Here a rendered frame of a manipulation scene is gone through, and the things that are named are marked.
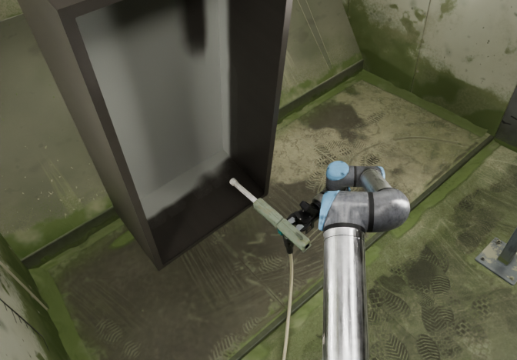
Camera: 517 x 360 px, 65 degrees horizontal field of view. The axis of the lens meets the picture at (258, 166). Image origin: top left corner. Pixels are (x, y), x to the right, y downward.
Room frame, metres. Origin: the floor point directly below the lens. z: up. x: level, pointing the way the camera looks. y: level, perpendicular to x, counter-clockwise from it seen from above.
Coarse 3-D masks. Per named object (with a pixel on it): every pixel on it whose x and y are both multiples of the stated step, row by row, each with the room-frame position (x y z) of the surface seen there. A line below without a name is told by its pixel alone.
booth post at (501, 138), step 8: (512, 96) 1.87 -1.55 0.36; (512, 104) 1.86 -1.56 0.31; (512, 112) 1.84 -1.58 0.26; (504, 120) 1.86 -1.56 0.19; (512, 120) 1.83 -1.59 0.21; (504, 128) 1.85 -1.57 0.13; (512, 128) 1.81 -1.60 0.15; (496, 136) 1.87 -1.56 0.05; (504, 136) 1.83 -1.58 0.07; (512, 136) 1.80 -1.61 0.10; (504, 144) 1.82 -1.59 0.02; (512, 144) 1.78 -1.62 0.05
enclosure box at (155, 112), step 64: (64, 0) 0.76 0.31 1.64; (128, 0) 1.21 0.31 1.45; (192, 0) 1.35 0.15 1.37; (256, 0) 1.23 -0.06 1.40; (64, 64) 0.86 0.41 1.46; (128, 64) 1.22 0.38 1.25; (192, 64) 1.37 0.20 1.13; (256, 64) 1.26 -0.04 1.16; (128, 128) 1.22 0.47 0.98; (192, 128) 1.41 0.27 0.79; (256, 128) 1.29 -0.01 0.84; (128, 192) 0.83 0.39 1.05; (192, 192) 1.29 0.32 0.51; (256, 192) 1.28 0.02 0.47
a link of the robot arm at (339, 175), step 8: (328, 168) 1.17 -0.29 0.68; (336, 168) 1.16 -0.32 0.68; (344, 168) 1.15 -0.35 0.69; (352, 168) 1.16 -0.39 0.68; (328, 176) 1.15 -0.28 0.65; (336, 176) 1.13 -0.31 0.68; (344, 176) 1.12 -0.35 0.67; (352, 176) 1.13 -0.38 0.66; (328, 184) 1.15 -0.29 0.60; (336, 184) 1.13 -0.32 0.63; (344, 184) 1.12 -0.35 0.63; (352, 184) 1.11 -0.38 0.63
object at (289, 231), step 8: (232, 184) 1.27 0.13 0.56; (248, 192) 1.20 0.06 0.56; (256, 200) 1.14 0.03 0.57; (256, 208) 1.11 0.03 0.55; (264, 208) 1.09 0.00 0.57; (272, 208) 1.09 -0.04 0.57; (264, 216) 1.07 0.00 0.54; (272, 216) 1.05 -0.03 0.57; (280, 216) 1.04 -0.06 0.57; (272, 224) 1.03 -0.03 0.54; (280, 224) 1.00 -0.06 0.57; (288, 224) 1.00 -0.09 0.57; (288, 232) 0.96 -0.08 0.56; (296, 232) 0.94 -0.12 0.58; (288, 240) 0.97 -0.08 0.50; (296, 240) 0.92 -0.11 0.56; (304, 240) 0.91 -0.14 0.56; (288, 248) 0.99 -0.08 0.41; (304, 248) 0.89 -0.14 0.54
